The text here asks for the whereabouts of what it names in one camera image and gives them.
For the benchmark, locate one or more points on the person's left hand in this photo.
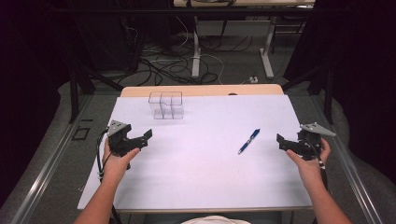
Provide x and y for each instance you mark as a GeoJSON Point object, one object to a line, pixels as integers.
{"type": "Point", "coordinates": [118, 165]}

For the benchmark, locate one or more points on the blue pen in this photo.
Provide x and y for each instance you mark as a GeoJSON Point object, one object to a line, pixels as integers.
{"type": "Point", "coordinates": [249, 141]}

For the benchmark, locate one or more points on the black metal stand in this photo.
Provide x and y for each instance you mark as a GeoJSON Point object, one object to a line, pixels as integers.
{"type": "Point", "coordinates": [328, 90]}
{"type": "Point", "coordinates": [73, 93]}

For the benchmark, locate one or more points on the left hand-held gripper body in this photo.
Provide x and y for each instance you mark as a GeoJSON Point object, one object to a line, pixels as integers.
{"type": "Point", "coordinates": [120, 140]}

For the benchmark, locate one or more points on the aluminium rail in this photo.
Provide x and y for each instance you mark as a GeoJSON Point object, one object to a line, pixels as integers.
{"type": "Point", "coordinates": [348, 168]}
{"type": "Point", "coordinates": [46, 168]}

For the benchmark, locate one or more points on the light desk top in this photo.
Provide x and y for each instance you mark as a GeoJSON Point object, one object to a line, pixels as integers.
{"type": "Point", "coordinates": [243, 3]}

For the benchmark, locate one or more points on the person's right hand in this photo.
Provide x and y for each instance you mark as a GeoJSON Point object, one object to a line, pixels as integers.
{"type": "Point", "coordinates": [308, 169]}

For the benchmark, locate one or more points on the white table sheet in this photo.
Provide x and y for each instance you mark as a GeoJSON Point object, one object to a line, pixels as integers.
{"type": "Point", "coordinates": [202, 174]}

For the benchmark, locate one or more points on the white plug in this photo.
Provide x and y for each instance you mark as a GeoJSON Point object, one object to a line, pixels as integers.
{"type": "Point", "coordinates": [253, 79]}

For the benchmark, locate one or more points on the white desk leg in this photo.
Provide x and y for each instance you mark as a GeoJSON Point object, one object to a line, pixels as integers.
{"type": "Point", "coordinates": [266, 53]}
{"type": "Point", "coordinates": [195, 53]}

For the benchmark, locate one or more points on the person's light clothing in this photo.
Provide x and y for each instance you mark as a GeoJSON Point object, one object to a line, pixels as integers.
{"type": "Point", "coordinates": [214, 220]}

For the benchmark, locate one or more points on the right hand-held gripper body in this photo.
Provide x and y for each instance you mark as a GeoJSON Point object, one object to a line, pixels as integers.
{"type": "Point", "coordinates": [309, 141]}

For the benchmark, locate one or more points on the clear plastic compartment organizer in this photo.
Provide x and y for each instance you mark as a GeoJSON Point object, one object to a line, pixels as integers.
{"type": "Point", "coordinates": [166, 105]}

